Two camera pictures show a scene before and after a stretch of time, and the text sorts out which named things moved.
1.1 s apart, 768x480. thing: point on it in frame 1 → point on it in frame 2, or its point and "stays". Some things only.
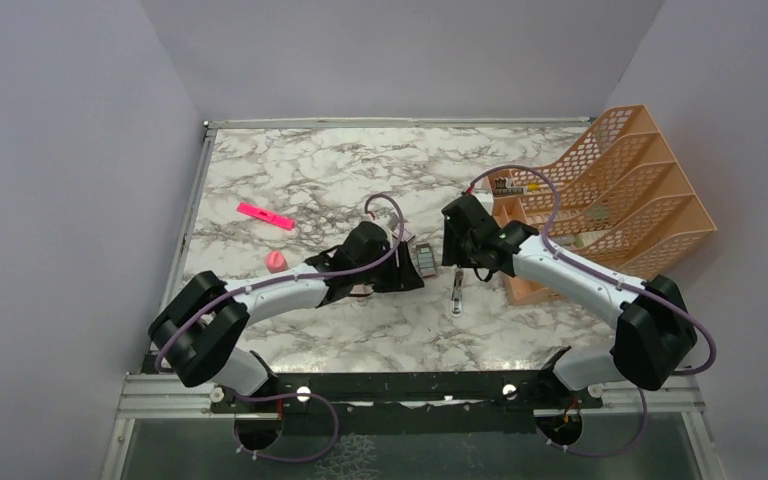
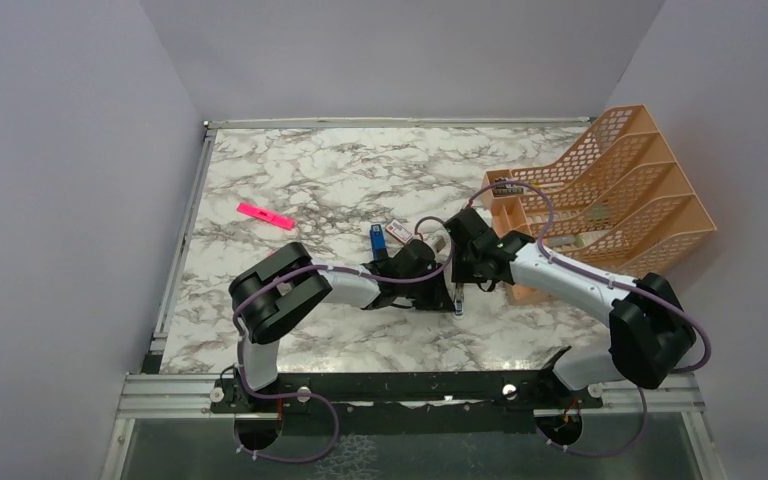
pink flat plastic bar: [267, 216] stays
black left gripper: [405, 276] → [438, 299]
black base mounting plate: [406, 403] stays
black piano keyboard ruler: [500, 187] stays
